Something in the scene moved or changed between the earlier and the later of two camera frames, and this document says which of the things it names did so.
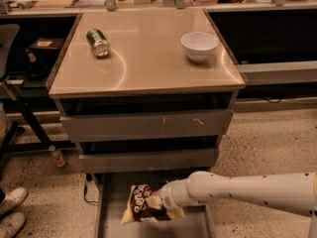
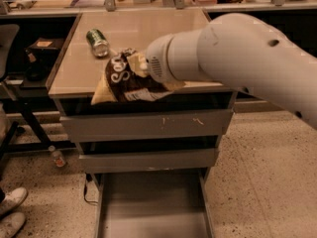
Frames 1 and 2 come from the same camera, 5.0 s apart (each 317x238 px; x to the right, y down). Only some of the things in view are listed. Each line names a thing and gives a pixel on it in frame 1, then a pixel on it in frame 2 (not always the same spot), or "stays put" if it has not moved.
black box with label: x=46 y=45 stays put
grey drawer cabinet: x=148 y=97 stays put
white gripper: x=167 y=195 → x=158 y=59
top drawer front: x=203 y=123 stays put
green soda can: x=100 y=44 stays put
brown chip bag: x=138 y=209 → x=119 y=83
